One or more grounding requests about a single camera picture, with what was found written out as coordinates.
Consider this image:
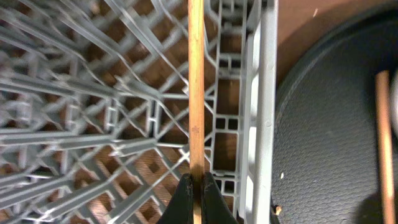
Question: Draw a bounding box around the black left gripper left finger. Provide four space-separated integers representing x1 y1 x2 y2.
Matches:
157 174 193 224

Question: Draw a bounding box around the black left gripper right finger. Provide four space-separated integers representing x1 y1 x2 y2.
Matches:
201 172 238 224

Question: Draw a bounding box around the wooden chopstick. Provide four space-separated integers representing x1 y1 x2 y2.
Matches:
375 70 396 224
188 0 205 224

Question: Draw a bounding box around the grey dish rack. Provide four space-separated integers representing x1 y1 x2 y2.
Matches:
1 1 279 223

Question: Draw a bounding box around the round black tray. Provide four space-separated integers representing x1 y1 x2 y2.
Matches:
272 1 397 223

